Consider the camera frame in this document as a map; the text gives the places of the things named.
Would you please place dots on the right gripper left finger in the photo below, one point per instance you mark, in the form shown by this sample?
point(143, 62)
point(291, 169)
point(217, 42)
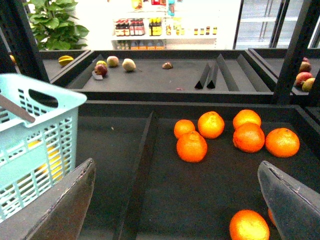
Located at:
point(59, 213)

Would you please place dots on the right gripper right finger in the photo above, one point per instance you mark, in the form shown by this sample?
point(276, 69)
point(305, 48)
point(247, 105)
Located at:
point(294, 206)

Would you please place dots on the yellow mango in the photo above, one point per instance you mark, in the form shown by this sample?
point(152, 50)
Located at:
point(48, 164)

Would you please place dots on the light teal plastic basket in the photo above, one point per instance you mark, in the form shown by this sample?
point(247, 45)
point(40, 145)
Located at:
point(56, 121)

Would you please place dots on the brown basket handle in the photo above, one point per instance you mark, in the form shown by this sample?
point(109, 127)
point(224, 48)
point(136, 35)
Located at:
point(15, 109)

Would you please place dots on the orange bottom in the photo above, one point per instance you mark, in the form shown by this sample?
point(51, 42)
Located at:
point(247, 224)

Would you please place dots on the orange far right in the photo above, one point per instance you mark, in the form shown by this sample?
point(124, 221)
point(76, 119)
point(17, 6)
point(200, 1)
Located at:
point(282, 143)

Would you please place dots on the orange middle right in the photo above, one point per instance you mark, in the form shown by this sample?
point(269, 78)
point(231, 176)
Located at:
point(249, 138)

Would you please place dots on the orange back right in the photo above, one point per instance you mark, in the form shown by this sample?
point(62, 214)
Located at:
point(246, 116)

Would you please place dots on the orange back middle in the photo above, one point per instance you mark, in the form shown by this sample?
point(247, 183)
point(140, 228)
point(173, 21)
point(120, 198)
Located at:
point(210, 125)

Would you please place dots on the orange front left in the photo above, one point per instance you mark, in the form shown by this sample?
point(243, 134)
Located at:
point(191, 147)

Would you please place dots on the small orange back left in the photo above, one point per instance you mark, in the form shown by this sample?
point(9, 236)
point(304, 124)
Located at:
point(182, 127)

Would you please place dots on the dark red fruit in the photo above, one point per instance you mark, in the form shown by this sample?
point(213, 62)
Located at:
point(101, 70)

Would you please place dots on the black triangular divider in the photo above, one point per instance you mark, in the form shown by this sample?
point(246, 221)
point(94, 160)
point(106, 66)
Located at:
point(203, 78)

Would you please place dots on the pale pear fruit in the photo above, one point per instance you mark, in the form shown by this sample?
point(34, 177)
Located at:
point(128, 65)

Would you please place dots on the green potted plant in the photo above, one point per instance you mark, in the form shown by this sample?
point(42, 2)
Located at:
point(54, 27)

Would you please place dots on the white bottle shelf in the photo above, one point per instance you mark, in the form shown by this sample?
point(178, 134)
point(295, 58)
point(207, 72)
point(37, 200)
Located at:
point(160, 25)

